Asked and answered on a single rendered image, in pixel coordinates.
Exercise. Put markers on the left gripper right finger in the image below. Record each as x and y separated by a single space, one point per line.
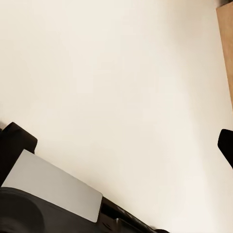
225 144

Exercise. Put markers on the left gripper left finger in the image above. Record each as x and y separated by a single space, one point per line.
12 145

